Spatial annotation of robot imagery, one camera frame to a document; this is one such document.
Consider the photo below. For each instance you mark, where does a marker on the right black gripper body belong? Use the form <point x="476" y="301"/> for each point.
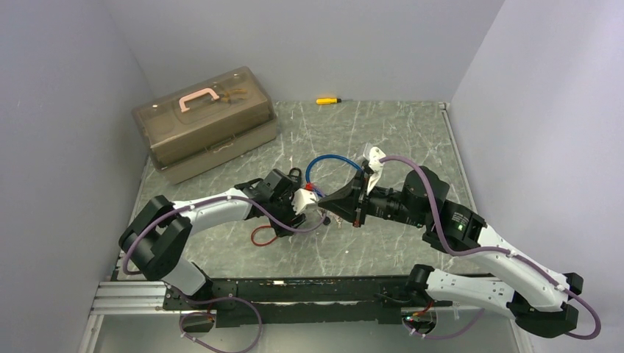
<point x="369" y="204"/>

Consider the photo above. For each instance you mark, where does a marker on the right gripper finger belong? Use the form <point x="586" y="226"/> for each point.
<point x="348" y="216"/>
<point x="345" y="198"/>

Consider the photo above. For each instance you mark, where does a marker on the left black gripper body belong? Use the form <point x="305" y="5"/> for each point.
<point x="282" y="208"/>

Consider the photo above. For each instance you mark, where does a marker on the silver key bunch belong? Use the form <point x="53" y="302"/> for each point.
<point x="335" y="219"/>

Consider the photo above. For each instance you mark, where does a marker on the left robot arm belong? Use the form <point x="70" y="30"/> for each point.
<point x="155" y="240"/>

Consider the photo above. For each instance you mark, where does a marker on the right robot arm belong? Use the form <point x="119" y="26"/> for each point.
<point x="539" y="301"/>

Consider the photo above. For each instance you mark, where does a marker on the black padlock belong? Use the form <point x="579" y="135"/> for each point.
<point x="295" y="175"/>

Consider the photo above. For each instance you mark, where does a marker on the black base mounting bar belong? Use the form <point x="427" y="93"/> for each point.
<point x="306" y="300"/>

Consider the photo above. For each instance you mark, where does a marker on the brown translucent tool box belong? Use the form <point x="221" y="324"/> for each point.
<point x="198" y="128"/>

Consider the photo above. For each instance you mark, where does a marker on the blue cable lock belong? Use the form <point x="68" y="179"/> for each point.
<point x="326" y="160"/>

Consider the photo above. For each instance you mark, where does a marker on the yellow handled screwdriver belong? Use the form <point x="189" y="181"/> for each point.
<point x="328" y="101"/>

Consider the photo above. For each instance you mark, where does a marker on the aluminium frame rail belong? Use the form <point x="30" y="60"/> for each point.
<point x="132" y="297"/>

